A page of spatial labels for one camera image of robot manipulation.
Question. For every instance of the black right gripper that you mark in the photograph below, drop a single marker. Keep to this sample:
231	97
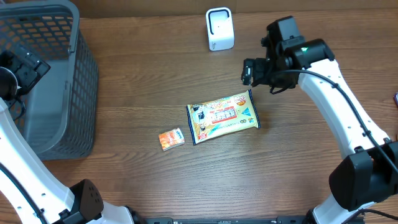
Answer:
259	77

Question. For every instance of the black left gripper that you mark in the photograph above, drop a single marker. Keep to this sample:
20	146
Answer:
30	74

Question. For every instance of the yellow wet wipes pack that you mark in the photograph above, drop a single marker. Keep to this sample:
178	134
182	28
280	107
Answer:
226	115

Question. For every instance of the small orange snack packet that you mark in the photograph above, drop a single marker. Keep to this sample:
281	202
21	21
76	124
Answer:
172	138

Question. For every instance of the red purple pad package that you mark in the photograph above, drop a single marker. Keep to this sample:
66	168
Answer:
395	97

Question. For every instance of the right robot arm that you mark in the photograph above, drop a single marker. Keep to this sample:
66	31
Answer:
367	173

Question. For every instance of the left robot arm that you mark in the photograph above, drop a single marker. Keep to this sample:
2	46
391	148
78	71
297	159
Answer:
36	195

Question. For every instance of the white barcode scanner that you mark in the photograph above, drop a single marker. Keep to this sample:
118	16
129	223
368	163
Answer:
219	24

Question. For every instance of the dark grey plastic basket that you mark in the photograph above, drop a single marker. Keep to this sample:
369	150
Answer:
59	118

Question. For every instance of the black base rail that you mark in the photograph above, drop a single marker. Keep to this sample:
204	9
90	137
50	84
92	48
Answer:
278	220

